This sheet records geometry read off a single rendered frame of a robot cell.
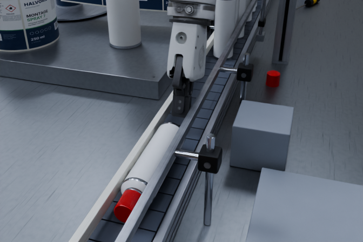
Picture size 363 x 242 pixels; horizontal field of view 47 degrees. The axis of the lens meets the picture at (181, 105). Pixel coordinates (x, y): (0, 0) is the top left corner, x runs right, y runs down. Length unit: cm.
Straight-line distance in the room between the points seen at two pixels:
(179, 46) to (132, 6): 44
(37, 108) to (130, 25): 33
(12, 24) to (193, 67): 62
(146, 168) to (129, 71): 45
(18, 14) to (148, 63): 36
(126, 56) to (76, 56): 13
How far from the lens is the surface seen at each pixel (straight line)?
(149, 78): 99
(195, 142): 76
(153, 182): 55
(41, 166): 83
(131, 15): 114
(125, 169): 65
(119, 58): 111
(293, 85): 111
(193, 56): 71
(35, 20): 120
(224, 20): 105
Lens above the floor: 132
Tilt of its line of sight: 30 degrees down
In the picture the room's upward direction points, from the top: straight up
